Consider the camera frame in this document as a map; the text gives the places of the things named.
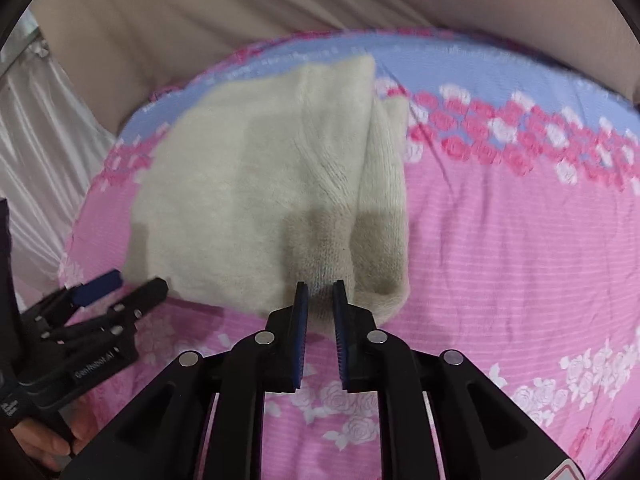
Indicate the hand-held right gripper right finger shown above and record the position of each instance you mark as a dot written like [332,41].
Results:
[340,340]

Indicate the white satin cloth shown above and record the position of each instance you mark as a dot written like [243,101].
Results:
[40,135]

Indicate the beige cloth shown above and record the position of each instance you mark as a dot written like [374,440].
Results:
[200,10]

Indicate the cream knitted sweater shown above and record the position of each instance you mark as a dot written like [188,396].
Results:
[225,185]

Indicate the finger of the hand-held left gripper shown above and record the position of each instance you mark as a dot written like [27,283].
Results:
[100,284]
[145,297]

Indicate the pink blue floral blanket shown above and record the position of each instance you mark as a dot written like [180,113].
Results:
[500,260]

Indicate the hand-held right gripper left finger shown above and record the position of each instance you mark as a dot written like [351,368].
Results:
[301,340]

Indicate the person's left hand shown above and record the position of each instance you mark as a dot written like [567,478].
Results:
[40,442]

